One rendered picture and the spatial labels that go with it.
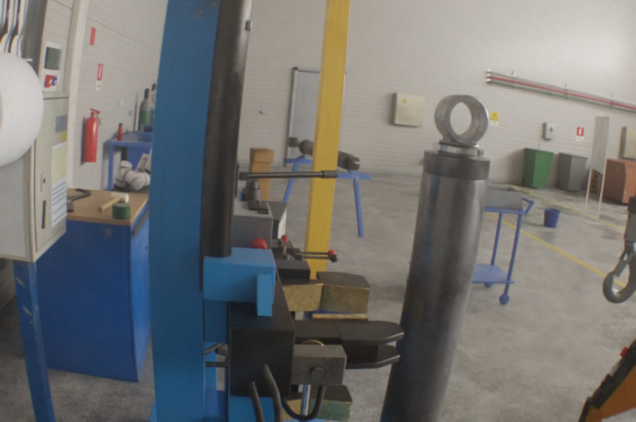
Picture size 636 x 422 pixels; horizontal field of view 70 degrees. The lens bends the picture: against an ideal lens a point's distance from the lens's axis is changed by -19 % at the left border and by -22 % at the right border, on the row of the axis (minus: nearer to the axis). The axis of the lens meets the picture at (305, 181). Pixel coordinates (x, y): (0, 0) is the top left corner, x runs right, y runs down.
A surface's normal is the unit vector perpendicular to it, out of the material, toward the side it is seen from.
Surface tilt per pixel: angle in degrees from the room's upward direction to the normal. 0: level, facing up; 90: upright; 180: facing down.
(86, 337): 90
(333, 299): 90
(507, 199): 90
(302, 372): 90
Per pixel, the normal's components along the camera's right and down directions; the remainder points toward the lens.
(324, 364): 0.14, 0.16
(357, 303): -0.12, 0.14
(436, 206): -0.68, 0.05
